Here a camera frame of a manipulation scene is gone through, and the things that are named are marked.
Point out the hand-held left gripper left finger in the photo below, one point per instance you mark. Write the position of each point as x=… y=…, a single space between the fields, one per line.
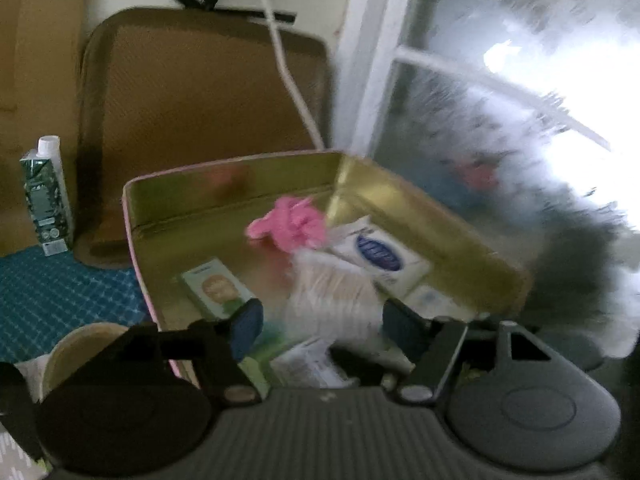
x=248 y=327

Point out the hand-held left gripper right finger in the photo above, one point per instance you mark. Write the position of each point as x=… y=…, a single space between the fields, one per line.
x=400 y=325

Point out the bag of cotton swabs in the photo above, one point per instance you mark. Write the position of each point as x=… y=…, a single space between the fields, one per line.
x=330 y=295

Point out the pink tin box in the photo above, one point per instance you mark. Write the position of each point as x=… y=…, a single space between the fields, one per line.
x=400 y=195

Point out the small green printed box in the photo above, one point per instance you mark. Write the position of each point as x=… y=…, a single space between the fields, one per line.
x=215 y=290

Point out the white paper packet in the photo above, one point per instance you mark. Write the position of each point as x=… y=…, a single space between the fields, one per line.
x=305 y=365

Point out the white packet with blue label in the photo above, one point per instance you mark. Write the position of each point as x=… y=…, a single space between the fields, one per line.
x=380 y=255

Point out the teal woven table mat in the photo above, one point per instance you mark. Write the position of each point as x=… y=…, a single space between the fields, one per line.
x=60 y=300

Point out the brown tray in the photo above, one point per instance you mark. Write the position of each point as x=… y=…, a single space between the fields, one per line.
x=190 y=100

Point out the white frosted window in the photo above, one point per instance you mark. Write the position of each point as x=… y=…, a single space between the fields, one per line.
x=500 y=110

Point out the green drink carton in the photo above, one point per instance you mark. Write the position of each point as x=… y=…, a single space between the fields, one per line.
x=47 y=195

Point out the wooden board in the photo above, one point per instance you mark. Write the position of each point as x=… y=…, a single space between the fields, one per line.
x=30 y=60

